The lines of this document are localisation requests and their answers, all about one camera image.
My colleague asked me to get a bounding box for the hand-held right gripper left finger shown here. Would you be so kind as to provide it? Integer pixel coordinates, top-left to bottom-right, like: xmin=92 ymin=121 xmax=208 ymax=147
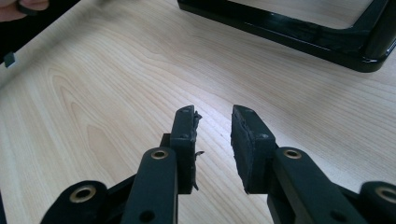
xmin=160 ymin=105 xmax=205 ymax=195

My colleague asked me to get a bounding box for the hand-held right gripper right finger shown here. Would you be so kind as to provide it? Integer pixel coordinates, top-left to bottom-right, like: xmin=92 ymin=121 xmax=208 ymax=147
xmin=231 ymin=105 xmax=279 ymax=195

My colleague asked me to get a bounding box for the red and black shoe rack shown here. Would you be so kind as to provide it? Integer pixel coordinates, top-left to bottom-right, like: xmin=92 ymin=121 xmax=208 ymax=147
xmin=177 ymin=0 xmax=396 ymax=74

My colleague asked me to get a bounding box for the black tape piece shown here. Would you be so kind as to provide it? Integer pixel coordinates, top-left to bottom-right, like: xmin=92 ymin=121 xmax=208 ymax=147
xmin=3 ymin=50 xmax=17 ymax=69

